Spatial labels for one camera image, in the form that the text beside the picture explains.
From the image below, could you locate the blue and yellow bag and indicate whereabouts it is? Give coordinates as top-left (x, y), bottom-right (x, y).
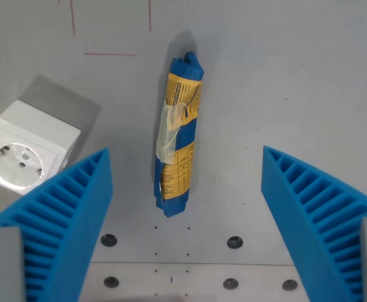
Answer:
top-left (153, 51), bottom-right (205, 218)

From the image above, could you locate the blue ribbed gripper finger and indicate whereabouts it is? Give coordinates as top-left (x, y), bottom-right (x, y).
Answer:
top-left (260, 145), bottom-right (367, 302)
top-left (0, 147), bottom-right (114, 302)

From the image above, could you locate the white wall socket box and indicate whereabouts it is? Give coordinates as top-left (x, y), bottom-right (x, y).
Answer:
top-left (0, 99), bottom-right (82, 196)

